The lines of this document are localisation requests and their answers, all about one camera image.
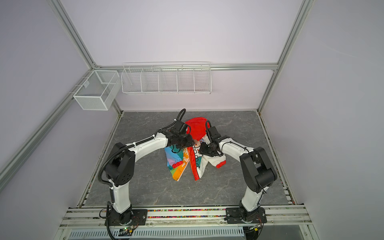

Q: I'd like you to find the colourful rainbow kids jacket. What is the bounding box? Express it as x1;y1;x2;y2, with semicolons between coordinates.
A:
165;117;227;181

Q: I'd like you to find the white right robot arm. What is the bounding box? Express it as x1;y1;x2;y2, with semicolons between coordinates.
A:
199;121;278;213

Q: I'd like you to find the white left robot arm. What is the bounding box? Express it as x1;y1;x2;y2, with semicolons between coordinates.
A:
98;120;194;214

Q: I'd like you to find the white mesh box basket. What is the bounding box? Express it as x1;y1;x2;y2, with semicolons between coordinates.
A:
74;70;122;111

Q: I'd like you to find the black corrugated cable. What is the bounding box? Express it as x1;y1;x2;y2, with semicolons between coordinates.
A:
157;108;187;134

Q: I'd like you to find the white wire shelf basket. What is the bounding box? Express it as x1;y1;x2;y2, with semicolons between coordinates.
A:
121;62;212;95

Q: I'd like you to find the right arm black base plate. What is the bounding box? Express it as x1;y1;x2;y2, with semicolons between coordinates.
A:
224;207;267;224

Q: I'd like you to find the white vented cable duct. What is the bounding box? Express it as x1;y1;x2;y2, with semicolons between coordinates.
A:
68;227;245;240

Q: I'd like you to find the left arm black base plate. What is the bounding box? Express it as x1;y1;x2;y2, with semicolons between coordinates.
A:
105;208;148;227

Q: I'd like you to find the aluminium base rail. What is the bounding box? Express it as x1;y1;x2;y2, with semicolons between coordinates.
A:
54;205;319;240

